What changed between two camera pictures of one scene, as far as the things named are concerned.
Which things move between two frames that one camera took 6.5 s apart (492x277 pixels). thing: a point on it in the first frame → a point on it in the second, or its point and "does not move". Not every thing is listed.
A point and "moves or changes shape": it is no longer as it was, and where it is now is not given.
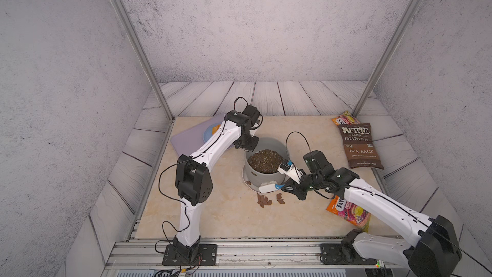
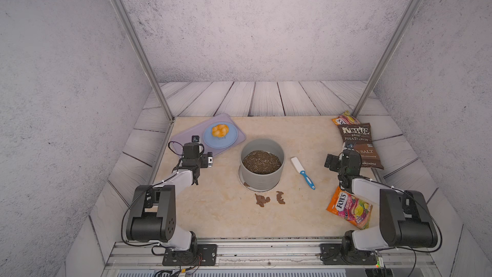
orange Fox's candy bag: (345, 119) does not move
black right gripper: (296, 190) → (336, 159)
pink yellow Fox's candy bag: (352, 213) does not move
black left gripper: (252, 147) → (205, 161)
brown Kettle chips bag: (360, 151) does not move
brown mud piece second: (278, 199) does not move
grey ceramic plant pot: (262, 164) moves or changes shape
